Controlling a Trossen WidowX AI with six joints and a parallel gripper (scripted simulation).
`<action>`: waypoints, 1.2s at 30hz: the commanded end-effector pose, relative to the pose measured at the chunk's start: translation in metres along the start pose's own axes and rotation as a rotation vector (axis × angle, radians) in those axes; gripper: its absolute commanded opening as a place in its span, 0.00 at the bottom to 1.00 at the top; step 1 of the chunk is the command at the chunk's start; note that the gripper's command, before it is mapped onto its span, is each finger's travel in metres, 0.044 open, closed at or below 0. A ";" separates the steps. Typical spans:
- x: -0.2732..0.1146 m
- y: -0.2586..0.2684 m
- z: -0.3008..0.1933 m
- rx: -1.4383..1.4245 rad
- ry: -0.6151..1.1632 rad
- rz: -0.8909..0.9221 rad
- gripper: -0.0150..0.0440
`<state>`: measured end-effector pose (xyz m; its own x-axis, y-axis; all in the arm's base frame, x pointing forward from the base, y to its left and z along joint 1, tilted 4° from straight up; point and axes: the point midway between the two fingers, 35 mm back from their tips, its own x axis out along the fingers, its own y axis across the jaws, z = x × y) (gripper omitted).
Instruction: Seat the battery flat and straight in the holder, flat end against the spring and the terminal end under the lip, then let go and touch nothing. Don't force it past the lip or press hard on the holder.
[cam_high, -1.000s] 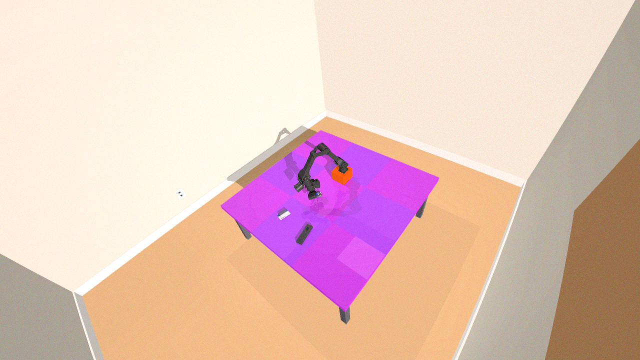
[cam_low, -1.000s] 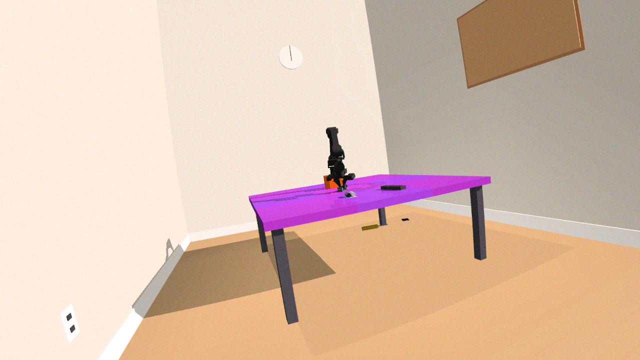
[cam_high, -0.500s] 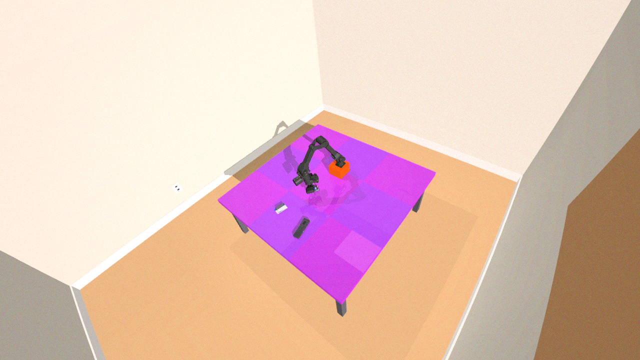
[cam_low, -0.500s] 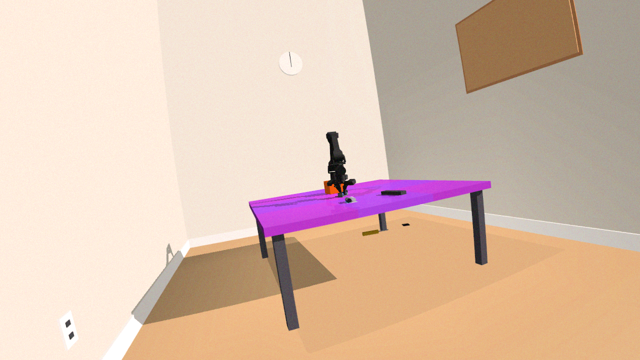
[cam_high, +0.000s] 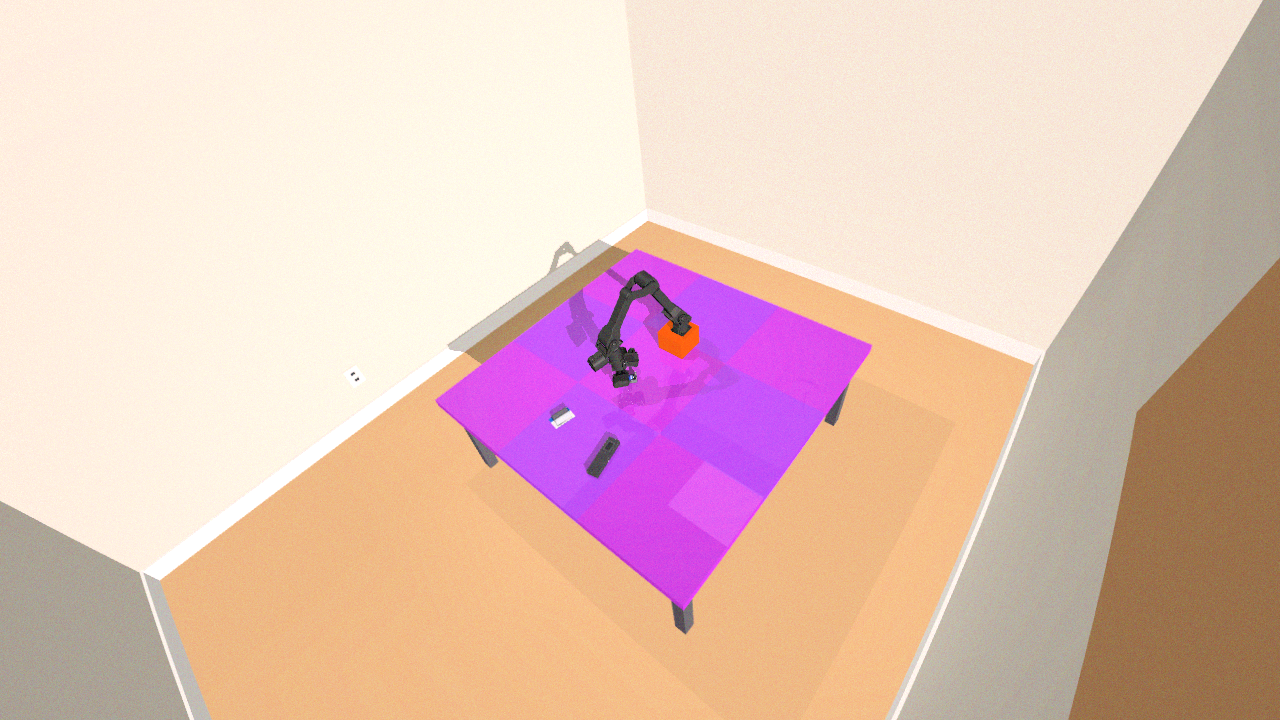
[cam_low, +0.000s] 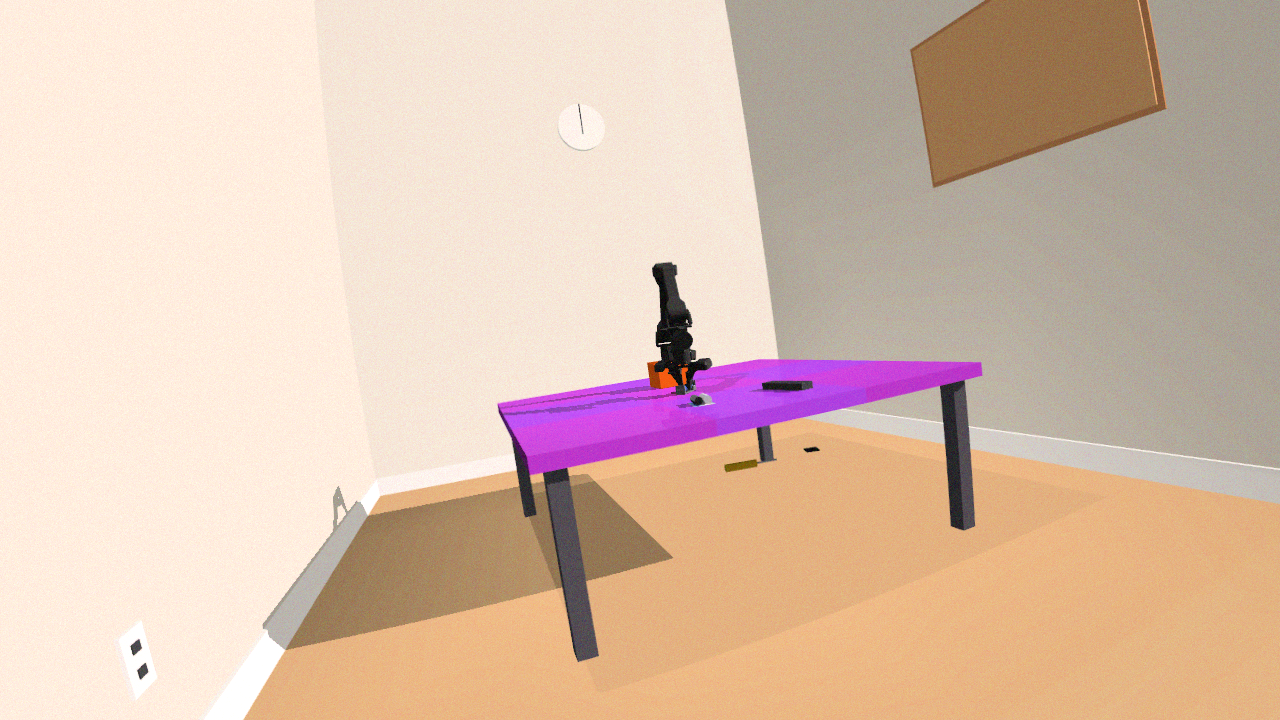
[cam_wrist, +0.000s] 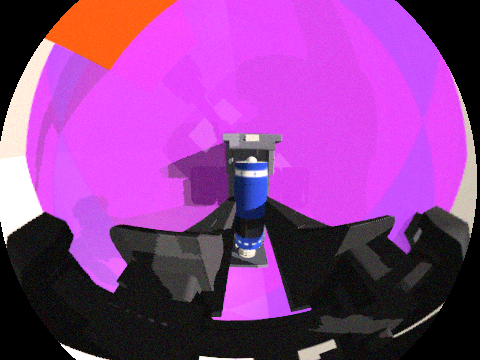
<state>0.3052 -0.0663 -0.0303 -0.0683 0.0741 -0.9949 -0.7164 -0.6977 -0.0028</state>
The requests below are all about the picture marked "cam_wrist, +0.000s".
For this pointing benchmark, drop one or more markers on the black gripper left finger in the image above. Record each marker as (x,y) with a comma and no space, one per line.
(203,251)

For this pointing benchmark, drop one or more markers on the blue cylindrical battery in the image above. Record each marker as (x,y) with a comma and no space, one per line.
(250,195)

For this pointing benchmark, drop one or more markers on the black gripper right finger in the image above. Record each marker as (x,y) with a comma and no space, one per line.
(306,250)

